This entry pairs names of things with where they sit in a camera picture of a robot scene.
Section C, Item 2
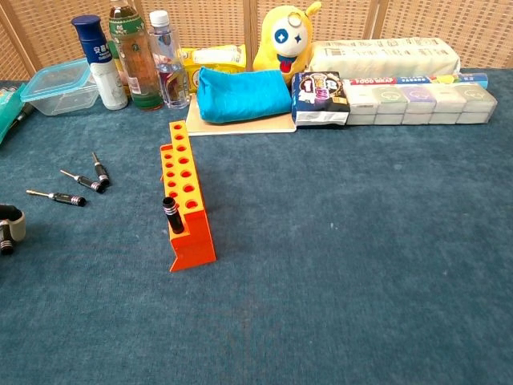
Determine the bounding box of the clear container teal lid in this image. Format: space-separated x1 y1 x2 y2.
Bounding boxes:
19 58 100 117

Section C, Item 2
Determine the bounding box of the pastel pocket tissue multipack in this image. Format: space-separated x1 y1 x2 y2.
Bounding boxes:
343 83 499 126

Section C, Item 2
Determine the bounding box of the yellow snack bag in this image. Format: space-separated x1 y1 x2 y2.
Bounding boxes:
178 43 248 95

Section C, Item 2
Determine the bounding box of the teal white plastic bag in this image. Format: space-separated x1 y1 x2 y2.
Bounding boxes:
0 83 27 145

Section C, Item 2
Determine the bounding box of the clear water bottle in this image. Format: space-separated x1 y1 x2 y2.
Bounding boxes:
147 10 192 110

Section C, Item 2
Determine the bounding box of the blue folded cloth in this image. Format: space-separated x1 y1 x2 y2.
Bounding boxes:
195 66 293 124

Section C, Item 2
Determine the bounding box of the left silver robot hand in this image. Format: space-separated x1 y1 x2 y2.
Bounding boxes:
0 203 27 244

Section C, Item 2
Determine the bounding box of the large white tissue pack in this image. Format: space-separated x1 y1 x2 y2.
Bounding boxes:
310 36 461 79

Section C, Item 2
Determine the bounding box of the white bottle blue cap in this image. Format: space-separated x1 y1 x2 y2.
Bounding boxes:
71 14 129 111

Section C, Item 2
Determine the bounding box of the black handled screwdriver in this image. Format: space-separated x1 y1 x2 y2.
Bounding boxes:
161 196 186 235
0 231 17 256
59 169 106 194
91 152 111 189
26 189 87 208

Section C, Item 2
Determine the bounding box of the plastic food wrap box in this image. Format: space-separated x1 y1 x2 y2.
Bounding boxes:
343 72 490 87

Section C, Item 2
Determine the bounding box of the wicker folding screen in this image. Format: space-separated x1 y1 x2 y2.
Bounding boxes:
0 0 513 81

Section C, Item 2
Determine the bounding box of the orange screwdriver holder rack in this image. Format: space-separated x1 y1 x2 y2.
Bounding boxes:
159 120 217 273

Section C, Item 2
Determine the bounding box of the green label tea bottle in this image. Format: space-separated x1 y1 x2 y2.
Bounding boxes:
107 0 165 112

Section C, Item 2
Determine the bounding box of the yellow plush toy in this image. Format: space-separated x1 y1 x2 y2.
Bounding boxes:
252 1 323 85

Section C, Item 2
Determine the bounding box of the wooden cutting board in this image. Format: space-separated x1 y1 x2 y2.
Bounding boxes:
186 94 297 137

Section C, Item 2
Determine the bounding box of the blue carpet table cover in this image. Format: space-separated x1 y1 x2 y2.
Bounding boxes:
0 67 513 385

